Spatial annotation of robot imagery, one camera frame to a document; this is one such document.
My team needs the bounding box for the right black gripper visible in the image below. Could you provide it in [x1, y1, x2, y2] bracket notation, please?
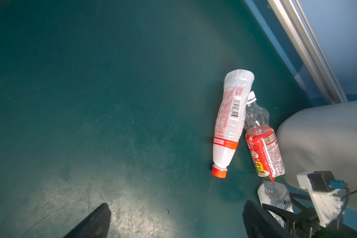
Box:
[261, 193, 334, 238]

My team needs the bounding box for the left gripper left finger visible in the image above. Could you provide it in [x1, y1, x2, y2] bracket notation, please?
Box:
[63, 203, 111, 238]

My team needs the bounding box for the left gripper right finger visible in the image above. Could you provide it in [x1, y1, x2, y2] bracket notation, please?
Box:
[243, 200, 292, 238]

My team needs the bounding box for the white label green cap bottle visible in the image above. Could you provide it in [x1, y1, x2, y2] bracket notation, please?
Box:
[257, 181, 293, 212]

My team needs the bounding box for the clear bottle red label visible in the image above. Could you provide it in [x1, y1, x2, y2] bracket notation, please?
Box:
[244, 91, 285, 182]

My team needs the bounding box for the white bottle red cap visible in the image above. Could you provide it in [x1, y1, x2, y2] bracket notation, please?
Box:
[212, 69, 254, 179]

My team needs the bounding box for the white waste bin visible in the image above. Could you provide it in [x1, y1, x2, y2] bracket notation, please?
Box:
[276, 99, 357, 215]

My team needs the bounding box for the horizontal aluminium frame bar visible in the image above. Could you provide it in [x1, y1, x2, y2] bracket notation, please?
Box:
[268, 1, 348, 104]

